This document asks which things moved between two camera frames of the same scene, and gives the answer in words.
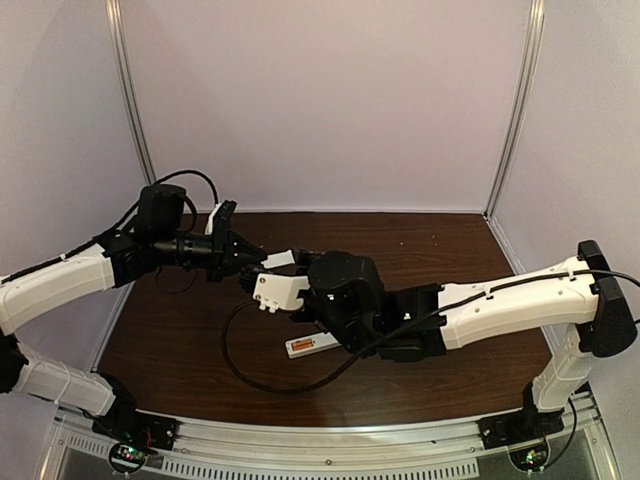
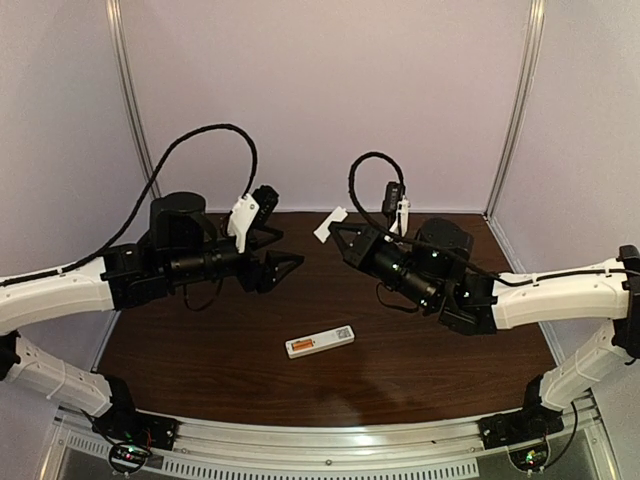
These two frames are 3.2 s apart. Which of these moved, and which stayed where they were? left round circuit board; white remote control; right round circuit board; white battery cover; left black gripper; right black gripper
Moved: right black gripper; left black gripper; white battery cover
Stayed: white remote control; left round circuit board; right round circuit board
